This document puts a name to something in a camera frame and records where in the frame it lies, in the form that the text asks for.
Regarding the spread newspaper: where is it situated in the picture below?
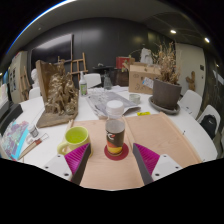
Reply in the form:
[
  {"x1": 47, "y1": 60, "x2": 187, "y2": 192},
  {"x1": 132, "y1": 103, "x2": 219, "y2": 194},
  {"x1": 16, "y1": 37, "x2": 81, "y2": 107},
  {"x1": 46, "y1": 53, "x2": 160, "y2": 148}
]
[{"x1": 85, "y1": 85, "x2": 143, "y2": 118}]

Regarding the black flat box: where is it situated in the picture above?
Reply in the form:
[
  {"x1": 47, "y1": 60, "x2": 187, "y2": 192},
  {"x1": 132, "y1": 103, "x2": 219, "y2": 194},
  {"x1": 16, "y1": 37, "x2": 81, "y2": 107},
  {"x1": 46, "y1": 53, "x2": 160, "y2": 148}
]
[
  {"x1": 0, "y1": 99, "x2": 16, "y2": 121},
  {"x1": 0, "y1": 103, "x2": 24, "y2": 134}
]

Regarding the small white-lidded jar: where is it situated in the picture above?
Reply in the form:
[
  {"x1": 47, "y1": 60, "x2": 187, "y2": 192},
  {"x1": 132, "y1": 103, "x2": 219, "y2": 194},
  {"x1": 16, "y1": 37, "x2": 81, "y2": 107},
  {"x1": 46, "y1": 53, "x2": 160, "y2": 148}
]
[{"x1": 27, "y1": 123, "x2": 40, "y2": 139}]

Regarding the black backpack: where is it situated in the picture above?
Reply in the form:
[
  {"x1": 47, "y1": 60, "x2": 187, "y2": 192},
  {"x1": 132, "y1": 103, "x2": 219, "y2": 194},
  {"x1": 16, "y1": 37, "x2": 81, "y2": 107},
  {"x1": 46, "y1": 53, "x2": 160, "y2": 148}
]
[{"x1": 199, "y1": 114, "x2": 218, "y2": 139}]

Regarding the red box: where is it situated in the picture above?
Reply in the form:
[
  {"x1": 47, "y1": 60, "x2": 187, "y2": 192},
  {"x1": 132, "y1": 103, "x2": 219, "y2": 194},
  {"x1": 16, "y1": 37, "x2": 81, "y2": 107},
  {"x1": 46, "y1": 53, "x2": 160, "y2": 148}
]
[{"x1": 115, "y1": 55, "x2": 132, "y2": 70}]

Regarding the brown cardboard box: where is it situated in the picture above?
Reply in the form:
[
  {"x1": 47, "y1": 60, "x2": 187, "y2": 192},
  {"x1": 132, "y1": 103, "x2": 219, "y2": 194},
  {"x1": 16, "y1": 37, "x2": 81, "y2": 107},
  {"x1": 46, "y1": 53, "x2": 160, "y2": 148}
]
[{"x1": 128, "y1": 62, "x2": 162, "y2": 95}]

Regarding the white shelf unit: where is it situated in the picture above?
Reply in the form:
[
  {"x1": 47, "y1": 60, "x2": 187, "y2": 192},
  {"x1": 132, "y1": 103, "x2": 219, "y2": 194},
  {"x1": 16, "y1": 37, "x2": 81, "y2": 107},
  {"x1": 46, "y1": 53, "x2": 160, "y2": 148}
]
[{"x1": 7, "y1": 50, "x2": 29, "y2": 104}]

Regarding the white chair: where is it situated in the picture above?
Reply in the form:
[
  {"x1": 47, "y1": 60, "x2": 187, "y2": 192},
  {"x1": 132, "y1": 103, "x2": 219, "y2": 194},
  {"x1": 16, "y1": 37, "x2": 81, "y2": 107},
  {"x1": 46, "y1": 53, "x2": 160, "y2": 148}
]
[
  {"x1": 28, "y1": 87, "x2": 42, "y2": 100},
  {"x1": 178, "y1": 89, "x2": 204, "y2": 116},
  {"x1": 196, "y1": 104, "x2": 222, "y2": 134},
  {"x1": 83, "y1": 73, "x2": 102, "y2": 89}
]

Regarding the wooden easel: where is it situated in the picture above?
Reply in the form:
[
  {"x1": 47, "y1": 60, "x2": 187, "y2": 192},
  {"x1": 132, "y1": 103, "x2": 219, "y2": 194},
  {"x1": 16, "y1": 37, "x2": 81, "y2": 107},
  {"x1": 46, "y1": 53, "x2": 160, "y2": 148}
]
[
  {"x1": 57, "y1": 52, "x2": 89, "y2": 81},
  {"x1": 20, "y1": 65, "x2": 32, "y2": 91}
]

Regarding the lime green mug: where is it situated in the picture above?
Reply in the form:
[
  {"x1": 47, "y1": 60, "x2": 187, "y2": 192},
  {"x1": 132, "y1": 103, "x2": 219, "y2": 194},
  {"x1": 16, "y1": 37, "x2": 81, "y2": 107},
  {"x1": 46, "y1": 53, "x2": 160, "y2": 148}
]
[{"x1": 57, "y1": 125, "x2": 91, "y2": 157}]

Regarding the clear drink bottle dark label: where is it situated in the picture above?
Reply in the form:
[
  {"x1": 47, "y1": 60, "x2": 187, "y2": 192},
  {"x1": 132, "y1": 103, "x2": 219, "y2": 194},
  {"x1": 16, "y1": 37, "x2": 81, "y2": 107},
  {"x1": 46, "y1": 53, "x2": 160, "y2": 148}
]
[{"x1": 105, "y1": 99, "x2": 126, "y2": 157}]

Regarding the glass flask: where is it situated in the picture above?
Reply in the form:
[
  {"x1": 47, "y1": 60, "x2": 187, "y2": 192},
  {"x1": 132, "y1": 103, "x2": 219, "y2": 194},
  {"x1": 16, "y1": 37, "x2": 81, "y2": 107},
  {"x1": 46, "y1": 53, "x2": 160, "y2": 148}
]
[{"x1": 103, "y1": 73, "x2": 113, "y2": 91}]

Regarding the flat round red coaster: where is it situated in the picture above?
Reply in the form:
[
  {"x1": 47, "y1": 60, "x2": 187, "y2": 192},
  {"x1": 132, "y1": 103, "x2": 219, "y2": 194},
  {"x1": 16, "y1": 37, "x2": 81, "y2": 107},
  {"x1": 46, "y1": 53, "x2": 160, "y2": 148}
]
[{"x1": 103, "y1": 142, "x2": 130, "y2": 162}]

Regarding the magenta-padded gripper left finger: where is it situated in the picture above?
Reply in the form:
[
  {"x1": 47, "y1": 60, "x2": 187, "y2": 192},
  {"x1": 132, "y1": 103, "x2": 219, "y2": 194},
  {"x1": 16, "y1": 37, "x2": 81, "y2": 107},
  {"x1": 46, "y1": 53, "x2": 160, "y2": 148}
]
[{"x1": 42, "y1": 142, "x2": 92, "y2": 186}]

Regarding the white plaster bust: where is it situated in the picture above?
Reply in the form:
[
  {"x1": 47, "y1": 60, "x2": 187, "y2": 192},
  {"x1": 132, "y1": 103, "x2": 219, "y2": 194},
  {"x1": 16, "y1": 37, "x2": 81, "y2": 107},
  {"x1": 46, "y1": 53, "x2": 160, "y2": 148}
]
[{"x1": 30, "y1": 68, "x2": 40, "y2": 88}]

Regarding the wooden figure cutout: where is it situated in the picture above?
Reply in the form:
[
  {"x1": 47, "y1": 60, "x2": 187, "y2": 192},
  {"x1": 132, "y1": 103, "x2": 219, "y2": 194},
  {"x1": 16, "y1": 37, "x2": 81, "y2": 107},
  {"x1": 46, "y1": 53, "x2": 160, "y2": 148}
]
[{"x1": 185, "y1": 70, "x2": 198, "y2": 92}]

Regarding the clear spray bottle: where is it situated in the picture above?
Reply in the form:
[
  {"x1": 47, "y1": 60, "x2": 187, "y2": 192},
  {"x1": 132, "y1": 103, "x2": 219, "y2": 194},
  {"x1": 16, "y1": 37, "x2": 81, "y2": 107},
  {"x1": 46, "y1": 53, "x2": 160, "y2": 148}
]
[{"x1": 79, "y1": 70, "x2": 88, "y2": 97}]

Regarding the large ceiling light panel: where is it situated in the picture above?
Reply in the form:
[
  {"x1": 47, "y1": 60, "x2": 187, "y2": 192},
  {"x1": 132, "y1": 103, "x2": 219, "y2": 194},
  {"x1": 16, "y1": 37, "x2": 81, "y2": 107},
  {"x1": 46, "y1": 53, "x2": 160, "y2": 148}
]
[{"x1": 6, "y1": 0, "x2": 78, "y2": 54}]

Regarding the black wall screen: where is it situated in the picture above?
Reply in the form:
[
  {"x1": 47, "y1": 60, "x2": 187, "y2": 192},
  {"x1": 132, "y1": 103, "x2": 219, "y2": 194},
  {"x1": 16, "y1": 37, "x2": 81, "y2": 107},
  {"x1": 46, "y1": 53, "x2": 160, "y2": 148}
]
[{"x1": 30, "y1": 33, "x2": 74, "y2": 71}]

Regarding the packaged wooden paintbrush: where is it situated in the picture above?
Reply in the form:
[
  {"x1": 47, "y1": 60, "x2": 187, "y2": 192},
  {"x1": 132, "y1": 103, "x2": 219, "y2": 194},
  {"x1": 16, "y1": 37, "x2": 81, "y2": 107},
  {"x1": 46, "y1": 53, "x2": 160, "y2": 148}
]
[{"x1": 18, "y1": 133, "x2": 49, "y2": 161}]

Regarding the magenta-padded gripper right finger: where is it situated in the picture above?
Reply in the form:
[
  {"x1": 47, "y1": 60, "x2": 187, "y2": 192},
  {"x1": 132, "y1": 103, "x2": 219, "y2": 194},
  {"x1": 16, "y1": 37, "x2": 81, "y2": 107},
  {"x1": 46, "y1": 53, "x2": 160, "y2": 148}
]
[{"x1": 132, "y1": 142, "x2": 184, "y2": 186}]

